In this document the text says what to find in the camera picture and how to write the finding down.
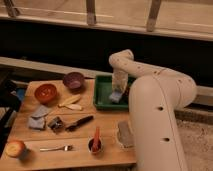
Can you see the dark cup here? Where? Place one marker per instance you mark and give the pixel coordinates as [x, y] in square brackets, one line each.
[90, 145]

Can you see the pale wooden spatula upper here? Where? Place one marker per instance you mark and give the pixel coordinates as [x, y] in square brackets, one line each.
[70, 100]

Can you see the orange apple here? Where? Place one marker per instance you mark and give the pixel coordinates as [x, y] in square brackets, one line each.
[15, 148]

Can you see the dark red berry cluster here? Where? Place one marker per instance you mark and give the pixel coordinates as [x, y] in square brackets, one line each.
[126, 94]

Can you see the grey-blue sponge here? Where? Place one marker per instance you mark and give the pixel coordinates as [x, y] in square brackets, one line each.
[115, 97]

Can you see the grey cloth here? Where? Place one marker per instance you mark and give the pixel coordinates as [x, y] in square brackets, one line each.
[38, 124]
[41, 111]

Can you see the silver fork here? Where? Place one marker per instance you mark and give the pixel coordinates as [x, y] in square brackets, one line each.
[63, 148]

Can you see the purple bowl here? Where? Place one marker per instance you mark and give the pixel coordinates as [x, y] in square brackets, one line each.
[73, 80]

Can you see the green plastic tray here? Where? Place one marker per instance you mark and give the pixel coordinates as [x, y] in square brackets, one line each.
[102, 91]

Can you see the grey cloth lower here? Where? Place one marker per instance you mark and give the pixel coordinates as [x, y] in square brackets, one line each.
[38, 124]

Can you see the orange bowl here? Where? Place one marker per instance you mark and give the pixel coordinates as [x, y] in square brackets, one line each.
[45, 93]

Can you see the small dark metal box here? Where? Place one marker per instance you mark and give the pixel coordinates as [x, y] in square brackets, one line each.
[56, 124]

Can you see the wooden cutting board table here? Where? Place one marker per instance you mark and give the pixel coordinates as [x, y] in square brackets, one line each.
[112, 153]

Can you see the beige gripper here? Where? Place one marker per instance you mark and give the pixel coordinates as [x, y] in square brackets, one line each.
[119, 77]

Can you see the red spoon in cup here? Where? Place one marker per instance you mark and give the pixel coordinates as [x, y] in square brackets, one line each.
[95, 147]

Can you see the grey cloth upper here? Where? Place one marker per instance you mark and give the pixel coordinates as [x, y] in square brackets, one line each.
[41, 111]

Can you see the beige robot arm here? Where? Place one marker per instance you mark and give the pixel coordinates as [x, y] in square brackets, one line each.
[154, 96]

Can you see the pale wooden spatula lower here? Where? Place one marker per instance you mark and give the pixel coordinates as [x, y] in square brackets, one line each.
[74, 107]

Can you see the pale wooden spatula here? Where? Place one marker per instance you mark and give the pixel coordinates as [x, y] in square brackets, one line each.
[74, 107]
[70, 100]

